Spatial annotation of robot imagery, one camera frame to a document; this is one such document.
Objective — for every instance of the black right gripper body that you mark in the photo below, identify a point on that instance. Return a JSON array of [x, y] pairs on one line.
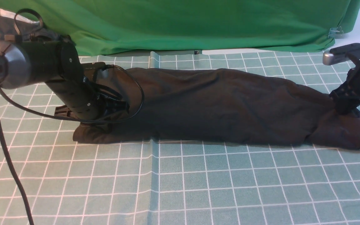
[[347, 96]]

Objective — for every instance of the dark brown crumpled garment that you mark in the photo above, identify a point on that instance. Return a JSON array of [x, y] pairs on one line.
[[29, 31]]

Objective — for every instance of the white crumpled garment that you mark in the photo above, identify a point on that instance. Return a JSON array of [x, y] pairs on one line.
[[11, 15]]

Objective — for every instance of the green backdrop cloth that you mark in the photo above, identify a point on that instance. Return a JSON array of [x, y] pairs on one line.
[[104, 27]]

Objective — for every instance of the metal binder clip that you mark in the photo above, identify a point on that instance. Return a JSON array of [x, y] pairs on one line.
[[335, 32]]

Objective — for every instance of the dark gray long-sleeve top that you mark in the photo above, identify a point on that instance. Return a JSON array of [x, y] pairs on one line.
[[224, 105]]

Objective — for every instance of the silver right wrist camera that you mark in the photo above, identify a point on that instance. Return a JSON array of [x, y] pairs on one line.
[[341, 54]]

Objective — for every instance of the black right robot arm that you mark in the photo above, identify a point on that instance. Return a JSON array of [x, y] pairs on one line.
[[347, 96]]

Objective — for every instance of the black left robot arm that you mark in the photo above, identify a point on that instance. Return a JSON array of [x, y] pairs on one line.
[[56, 63]]

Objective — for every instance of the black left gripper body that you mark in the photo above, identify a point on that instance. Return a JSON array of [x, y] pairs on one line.
[[86, 100]]

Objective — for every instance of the green checkered tablecloth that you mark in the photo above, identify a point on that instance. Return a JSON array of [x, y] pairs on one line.
[[181, 183]]

